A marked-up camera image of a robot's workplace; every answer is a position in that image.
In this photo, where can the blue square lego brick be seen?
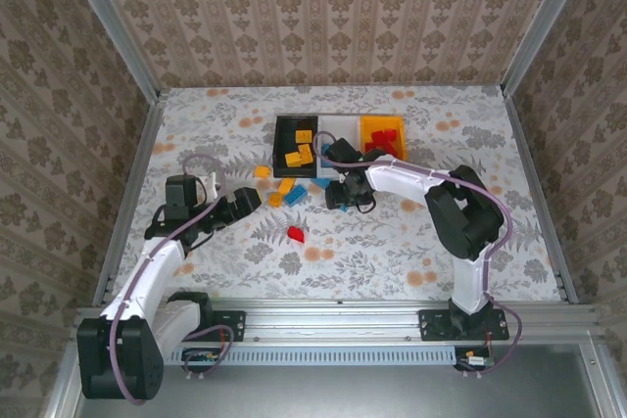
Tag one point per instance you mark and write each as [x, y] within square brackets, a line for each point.
[324, 151]

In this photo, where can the red sloped lego brick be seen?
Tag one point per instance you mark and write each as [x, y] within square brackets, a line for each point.
[390, 136]
[386, 149]
[372, 146]
[377, 136]

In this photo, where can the orange blocks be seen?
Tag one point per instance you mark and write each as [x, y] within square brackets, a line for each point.
[306, 153]

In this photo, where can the large yellow curved lego brick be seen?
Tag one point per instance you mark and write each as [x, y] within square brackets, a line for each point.
[263, 171]
[286, 186]

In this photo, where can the yellow rectangular lego brick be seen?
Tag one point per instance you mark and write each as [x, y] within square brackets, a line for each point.
[293, 159]

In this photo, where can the red curved lego brick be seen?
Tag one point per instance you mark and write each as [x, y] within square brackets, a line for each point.
[296, 234]

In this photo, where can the yellow four-stud lego brick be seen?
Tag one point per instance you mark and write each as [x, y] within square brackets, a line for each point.
[303, 136]

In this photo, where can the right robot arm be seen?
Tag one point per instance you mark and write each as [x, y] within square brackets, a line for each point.
[401, 183]

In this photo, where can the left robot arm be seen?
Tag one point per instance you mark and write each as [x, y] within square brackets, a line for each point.
[147, 281]

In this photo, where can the white plastic container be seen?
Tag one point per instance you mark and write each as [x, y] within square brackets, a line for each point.
[343, 126]

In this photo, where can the yellow plastic container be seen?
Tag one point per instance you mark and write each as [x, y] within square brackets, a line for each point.
[387, 122]

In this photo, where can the floral patterned table cloth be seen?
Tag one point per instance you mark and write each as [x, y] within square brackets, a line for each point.
[367, 266]

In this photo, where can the black plastic container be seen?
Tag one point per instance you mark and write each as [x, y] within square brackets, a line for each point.
[284, 134]

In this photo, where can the small connector board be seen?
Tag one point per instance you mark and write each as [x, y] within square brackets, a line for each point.
[475, 361]
[201, 355]

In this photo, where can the grey metal panel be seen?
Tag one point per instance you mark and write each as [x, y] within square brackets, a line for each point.
[343, 393]

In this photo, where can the aluminium side rail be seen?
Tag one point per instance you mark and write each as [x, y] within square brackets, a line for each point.
[539, 193]
[132, 193]

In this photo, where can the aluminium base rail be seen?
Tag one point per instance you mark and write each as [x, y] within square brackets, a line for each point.
[333, 320]

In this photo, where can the aluminium frame post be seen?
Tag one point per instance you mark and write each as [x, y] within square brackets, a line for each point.
[110, 21]
[544, 21]

